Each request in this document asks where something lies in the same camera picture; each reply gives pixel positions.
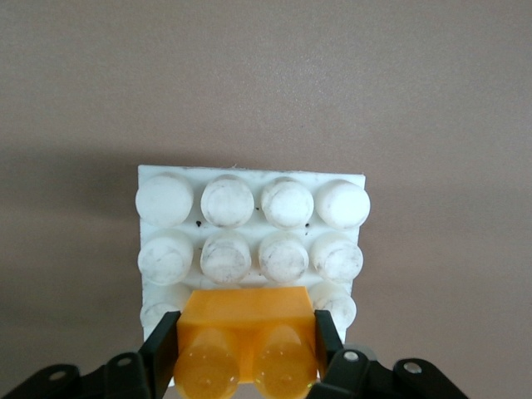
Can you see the yellow two-stud block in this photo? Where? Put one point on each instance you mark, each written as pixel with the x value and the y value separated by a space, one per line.
pixel 245 316

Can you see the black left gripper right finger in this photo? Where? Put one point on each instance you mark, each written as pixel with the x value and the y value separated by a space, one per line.
pixel 336 365

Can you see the white studded base plate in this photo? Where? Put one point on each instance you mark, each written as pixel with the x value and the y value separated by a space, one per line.
pixel 249 232

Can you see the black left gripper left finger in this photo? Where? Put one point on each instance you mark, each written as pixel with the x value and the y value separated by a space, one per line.
pixel 154 357

